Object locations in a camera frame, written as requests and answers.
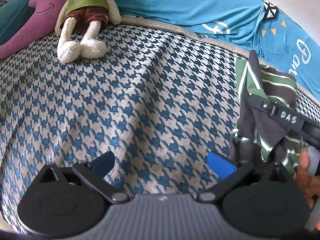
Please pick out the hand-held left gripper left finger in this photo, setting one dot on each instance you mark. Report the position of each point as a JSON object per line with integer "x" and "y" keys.
{"x": 103, "y": 161}

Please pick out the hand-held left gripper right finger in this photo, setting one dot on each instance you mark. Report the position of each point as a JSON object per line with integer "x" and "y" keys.
{"x": 220, "y": 163}

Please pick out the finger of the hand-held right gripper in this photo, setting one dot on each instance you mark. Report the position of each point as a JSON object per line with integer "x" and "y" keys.
{"x": 280, "y": 116}

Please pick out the green grey striped T-shirt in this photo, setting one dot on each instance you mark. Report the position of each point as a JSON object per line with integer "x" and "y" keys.
{"x": 252, "y": 80}

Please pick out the person's right hand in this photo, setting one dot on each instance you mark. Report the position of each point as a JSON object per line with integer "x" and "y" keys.
{"x": 303, "y": 180}

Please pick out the blue houndstooth mattress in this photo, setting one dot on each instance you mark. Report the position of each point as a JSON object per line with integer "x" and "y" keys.
{"x": 125, "y": 92}

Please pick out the blue printed pillow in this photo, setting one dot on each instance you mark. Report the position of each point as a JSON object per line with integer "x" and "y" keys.
{"x": 175, "y": 2}

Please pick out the white rabbit plush toy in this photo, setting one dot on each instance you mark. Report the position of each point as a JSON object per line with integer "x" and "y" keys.
{"x": 85, "y": 2}

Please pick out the purple moon plush pillow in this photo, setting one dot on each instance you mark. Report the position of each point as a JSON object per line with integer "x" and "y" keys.
{"x": 32, "y": 12}

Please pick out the teal pillow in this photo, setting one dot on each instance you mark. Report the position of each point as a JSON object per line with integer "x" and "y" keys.
{"x": 12, "y": 17}

